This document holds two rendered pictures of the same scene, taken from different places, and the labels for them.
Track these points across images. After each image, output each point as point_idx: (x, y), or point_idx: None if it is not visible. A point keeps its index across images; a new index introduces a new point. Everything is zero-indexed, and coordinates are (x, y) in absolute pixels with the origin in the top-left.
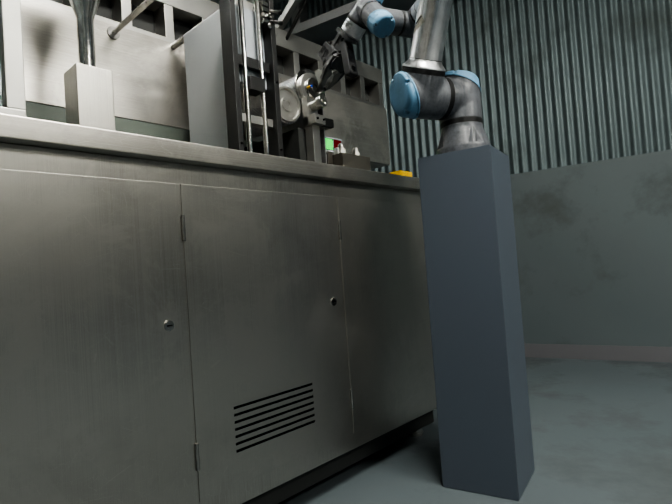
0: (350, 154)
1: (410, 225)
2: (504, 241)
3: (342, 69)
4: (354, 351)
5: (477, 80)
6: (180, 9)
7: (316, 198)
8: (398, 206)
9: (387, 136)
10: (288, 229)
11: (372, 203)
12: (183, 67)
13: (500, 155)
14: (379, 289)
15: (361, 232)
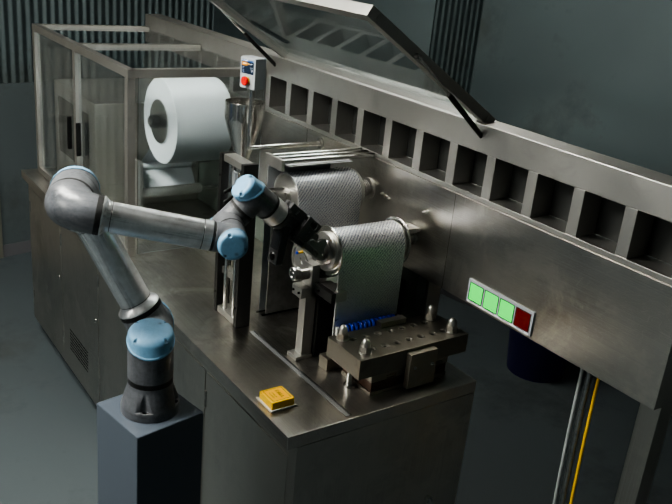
0: (336, 343)
1: (263, 455)
2: (110, 493)
3: (299, 246)
4: (205, 495)
5: (129, 343)
6: (369, 111)
7: (194, 362)
8: (253, 424)
9: (665, 351)
10: (179, 370)
11: (230, 400)
12: (360, 175)
13: (116, 424)
14: (227, 476)
15: (219, 415)
